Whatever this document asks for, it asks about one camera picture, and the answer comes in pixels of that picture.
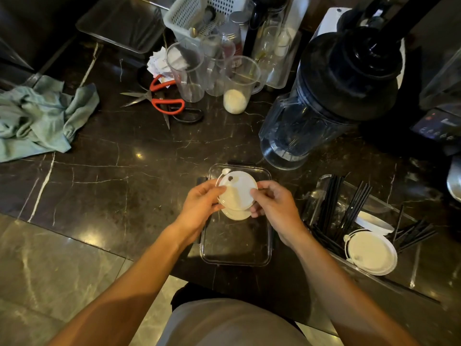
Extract person's right hand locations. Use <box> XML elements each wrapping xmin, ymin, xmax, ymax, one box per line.
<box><xmin>249</xmin><ymin>180</ymin><xmax>307</xmax><ymax>248</ymax></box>

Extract person's left hand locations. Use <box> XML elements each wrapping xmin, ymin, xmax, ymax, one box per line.
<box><xmin>176</xmin><ymin>179</ymin><xmax>227</xmax><ymax>243</ymax></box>

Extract white cup lid with tab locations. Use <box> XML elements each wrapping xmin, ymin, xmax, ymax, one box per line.
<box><xmin>216</xmin><ymin>168</ymin><xmax>259</xmax><ymax>211</ymax></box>

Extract plain white cup lid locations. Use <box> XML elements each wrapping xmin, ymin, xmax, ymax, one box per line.
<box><xmin>220</xmin><ymin>207</ymin><xmax>253</xmax><ymax>222</ymax></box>

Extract person's left forearm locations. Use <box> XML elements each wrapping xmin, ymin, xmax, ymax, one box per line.
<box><xmin>47</xmin><ymin>224</ymin><xmax>197</xmax><ymax>346</ymax></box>

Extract person's right forearm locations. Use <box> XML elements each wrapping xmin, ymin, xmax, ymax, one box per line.
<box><xmin>286</xmin><ymin>227</ymin><xmax>420</xmax><ymax>346</ymax></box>

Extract clear rectangular plastic container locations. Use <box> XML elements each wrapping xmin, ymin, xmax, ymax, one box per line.
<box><xmin>199</xmin><ymin>163</ymin><xmax>273</xmax><ymax>267</ymax></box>

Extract bundle of black straws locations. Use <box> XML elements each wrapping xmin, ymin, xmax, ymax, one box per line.
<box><xmin>306</xmin><ymin>174</ymin><xmax>439</xmax><ymax>258</ymax></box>

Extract clear cup with white powder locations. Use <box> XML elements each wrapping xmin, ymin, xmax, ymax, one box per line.
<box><xmin>223</xmin><ymin>55</ymin><xmax>261</xmax><ymax>115</ymax></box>

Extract empty clear measuring cup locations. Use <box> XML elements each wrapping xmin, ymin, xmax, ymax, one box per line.
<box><xmin>166</xmin><ymin>42</ymin><xmax>206</xmax><ymax>103</ymax></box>

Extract blender jar with black lid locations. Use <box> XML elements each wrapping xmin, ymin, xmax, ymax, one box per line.
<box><xmin>258</xmin><ymin>24</ymin><xmax>404</xmax><ymax>171</ymax></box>

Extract tall clear measuring cup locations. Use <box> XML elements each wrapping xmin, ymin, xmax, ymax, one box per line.
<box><xmin>200</xmin><ymin>34</ymin><xmax>232</xmax><ymax>97</ymax></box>

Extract person's grey shirt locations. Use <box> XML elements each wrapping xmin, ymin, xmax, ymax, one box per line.
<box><xmin>156</xmin><ymin>297</ymin><xmax>312</xmax><ymax>346</ymax></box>

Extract crumpled white paper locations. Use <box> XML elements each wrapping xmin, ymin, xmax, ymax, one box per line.
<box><xmin>146</xmin><ymin>46</ymin><xmax>174</xmax><ymax>84</ymax></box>

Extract clear acrylic holder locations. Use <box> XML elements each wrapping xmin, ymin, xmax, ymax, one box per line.
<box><xmin>251</xmin><ymin>0</ymin><xmax>311</xmax><ymax>91</ymax></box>

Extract clear bin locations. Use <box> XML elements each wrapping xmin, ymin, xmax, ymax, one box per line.
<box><xmin>304</xmin><ymin>174</ymin><xmax>444</xmax><ymax>307</ymax></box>

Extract jar with metal lid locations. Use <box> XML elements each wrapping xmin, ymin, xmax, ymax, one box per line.
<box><xmin>219</xmin><ymin>11</ymin><xmax>250</xmax><ymax>57</ymax></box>

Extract white plastic basket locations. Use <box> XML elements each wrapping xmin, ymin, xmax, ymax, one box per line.
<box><xmin>163</xmin><ymin>0</ymin><xmax>250</xmax><ymax>44</ymax></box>

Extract black blender control base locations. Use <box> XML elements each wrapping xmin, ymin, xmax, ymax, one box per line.
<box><xmin>410</xmin><ymin>47</ymin><xmax>461</xmax><ymax>157</ymax></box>

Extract green cloth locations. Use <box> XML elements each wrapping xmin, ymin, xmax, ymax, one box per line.
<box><xmin>0</xmin><ymin>75</ymin><xmax>101</xmax><ymax>163</ymax></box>

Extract clear plastic tray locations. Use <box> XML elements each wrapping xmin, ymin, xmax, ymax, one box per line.
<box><xmin>75</xmin><ymin>0</ymin><xmax>166</xmax><ymax>55</ymax></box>

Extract metal bowl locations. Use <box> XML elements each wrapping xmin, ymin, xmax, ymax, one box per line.
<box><xmin>446</xmin><ymin>155</ymin><xmax>461</xmax><ymax>203</ymax></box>

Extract black-handled scissors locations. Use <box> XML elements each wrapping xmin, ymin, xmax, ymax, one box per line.
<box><xmin>169</xmin><ymin>106</ymin><xmax>205</xmax><ymax>125</ymax></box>

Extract red-handled scissors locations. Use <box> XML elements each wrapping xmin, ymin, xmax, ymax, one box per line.
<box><xmin>120</xmin><ymin>74</ymin><xmax>186</xmax><ymax>130</ymax></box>

